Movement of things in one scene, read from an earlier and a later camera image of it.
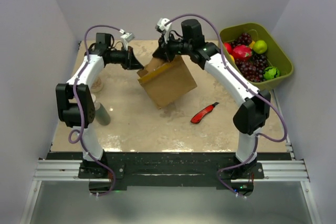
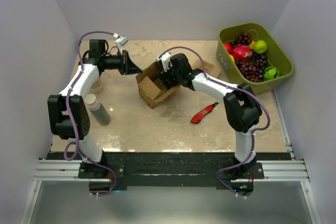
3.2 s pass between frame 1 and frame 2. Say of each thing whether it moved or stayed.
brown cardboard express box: moved
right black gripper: moved
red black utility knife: stayed
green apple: stayed
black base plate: stayed
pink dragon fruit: stayed
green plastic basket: stayed
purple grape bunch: stayed
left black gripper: moved
